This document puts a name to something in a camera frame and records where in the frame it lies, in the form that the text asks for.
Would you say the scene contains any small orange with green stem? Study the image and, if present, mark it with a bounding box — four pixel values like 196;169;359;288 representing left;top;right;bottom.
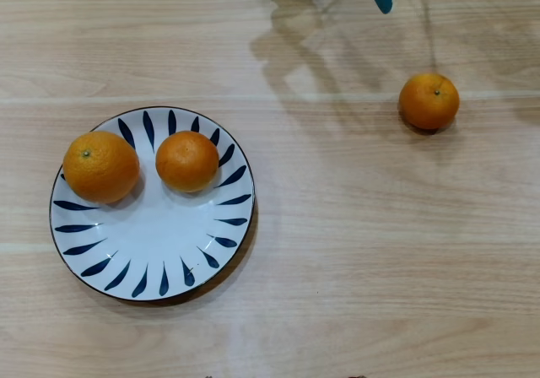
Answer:
398;72;461;131

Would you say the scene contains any large orange with green stem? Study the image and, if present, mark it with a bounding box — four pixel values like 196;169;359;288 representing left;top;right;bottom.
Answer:
62;130;141;205

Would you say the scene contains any small orange without visible stem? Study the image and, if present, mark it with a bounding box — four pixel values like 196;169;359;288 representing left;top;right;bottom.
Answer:
155;130;220;194

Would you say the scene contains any white plate with blue strokes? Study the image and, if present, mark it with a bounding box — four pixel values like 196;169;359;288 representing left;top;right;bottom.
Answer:
49;106;257;302

